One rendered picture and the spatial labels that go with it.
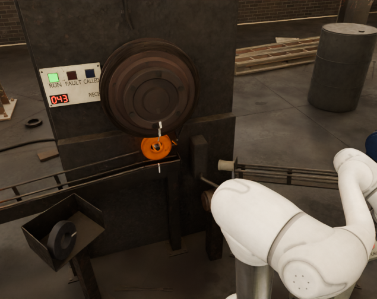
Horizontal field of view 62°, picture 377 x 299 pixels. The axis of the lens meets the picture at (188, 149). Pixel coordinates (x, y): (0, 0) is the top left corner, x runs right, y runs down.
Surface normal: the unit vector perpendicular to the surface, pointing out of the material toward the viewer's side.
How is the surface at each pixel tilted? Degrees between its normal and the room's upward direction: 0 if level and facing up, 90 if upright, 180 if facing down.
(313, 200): 0
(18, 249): 0
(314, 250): 1
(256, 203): 19
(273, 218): 28
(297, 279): 71
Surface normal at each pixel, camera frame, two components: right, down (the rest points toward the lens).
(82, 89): 0.29, 0.52
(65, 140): -0.02, -0.84
